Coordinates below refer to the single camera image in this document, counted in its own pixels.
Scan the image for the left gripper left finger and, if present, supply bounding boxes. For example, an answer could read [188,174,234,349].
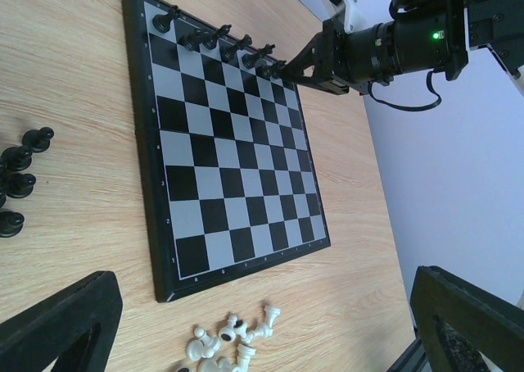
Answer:
[1,271,123,371]

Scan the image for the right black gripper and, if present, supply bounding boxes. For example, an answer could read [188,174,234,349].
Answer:
[278,19,360,95]

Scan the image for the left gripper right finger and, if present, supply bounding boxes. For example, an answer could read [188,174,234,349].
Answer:
[411,265,523,371]

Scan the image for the black chess piece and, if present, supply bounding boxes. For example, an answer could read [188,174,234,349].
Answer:
[202,25,232,50]
[1,145,33,172]
[242,44,276,69]
[179,29,207,51]
[22,127,54,153]
[255,61,287,80]
[152,5,180,34]
[220,34,252,62]
[7,173,36,198]
[0,211,25,238]

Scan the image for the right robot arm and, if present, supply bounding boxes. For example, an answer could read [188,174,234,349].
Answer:
[276,0,523,95]

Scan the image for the white chess piece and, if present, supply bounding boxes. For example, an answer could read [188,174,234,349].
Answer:
[242,322,273,345]
[186,326,220,361]
[264,305,282,336]
[237,343,256,372]
[197,357,235,372]
[218,314,247,343]

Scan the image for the black grey chessboard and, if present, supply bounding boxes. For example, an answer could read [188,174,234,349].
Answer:
[122,0,330,302]

